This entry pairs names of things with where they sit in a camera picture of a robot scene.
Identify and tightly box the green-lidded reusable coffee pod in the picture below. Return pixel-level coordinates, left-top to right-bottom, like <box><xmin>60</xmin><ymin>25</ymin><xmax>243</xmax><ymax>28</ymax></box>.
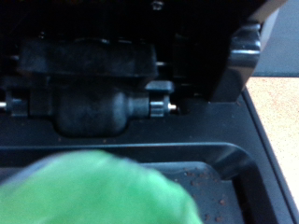
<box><xmin>0</xmin><ymin>149</ymin><xmax>204</xmax><ymax>224</ymax></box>

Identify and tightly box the black Keurig coffee machine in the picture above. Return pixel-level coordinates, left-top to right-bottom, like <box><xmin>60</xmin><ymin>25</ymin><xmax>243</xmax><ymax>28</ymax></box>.
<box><xmin>0</xmin><ymin>0</ymin><xmax>299</xmax><ymax>224</ymax></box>

